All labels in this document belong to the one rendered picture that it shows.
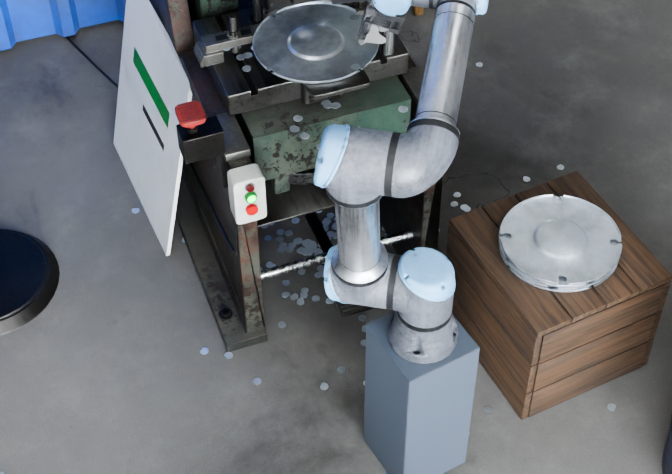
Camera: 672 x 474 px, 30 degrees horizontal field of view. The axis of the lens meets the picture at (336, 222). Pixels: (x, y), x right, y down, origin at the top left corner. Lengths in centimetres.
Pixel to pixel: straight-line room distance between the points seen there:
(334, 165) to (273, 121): 72
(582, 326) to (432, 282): 56
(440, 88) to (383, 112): 69
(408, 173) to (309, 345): 116
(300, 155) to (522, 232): 57
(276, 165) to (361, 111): 24
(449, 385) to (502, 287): 32
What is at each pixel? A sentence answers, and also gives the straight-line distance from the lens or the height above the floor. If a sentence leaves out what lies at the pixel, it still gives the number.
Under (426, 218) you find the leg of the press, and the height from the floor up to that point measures 28.
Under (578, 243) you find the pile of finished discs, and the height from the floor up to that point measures 38.
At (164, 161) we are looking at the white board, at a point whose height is 26.
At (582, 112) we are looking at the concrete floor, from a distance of 396.
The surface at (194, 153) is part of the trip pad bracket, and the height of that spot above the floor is 66.
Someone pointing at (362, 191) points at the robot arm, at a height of 100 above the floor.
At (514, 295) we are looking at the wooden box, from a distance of 295.
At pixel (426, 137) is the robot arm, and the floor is 109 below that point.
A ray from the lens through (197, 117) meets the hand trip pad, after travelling 276.
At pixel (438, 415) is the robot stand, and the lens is 283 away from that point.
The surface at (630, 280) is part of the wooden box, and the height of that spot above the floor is 35.
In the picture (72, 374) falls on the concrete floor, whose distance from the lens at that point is 329.
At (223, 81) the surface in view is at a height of 70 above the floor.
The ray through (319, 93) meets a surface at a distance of 277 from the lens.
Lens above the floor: 260
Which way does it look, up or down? 47 degrees down
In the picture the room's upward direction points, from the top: straight up
